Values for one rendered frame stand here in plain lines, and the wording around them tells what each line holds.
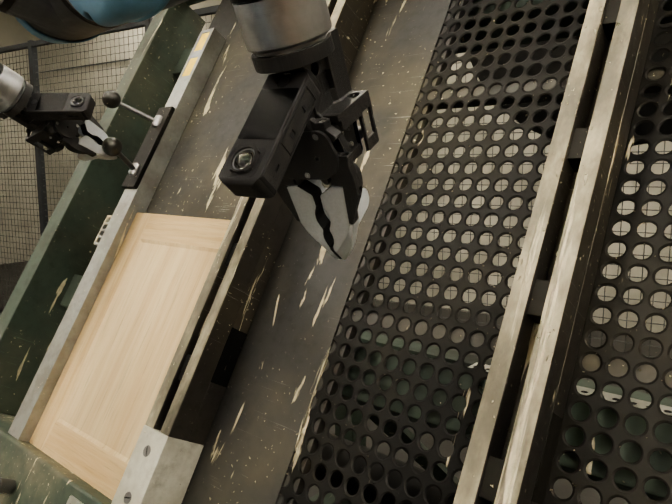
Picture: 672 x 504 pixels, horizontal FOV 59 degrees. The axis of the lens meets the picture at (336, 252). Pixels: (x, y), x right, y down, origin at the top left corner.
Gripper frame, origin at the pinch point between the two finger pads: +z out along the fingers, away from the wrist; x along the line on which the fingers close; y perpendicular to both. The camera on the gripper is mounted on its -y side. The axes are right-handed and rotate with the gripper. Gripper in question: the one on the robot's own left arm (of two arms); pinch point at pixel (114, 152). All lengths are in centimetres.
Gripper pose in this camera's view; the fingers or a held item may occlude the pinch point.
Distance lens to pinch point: 128.1
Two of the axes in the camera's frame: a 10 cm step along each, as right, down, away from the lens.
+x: -0.4, 8.8, -4.6
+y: -8.3, 2.3, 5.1
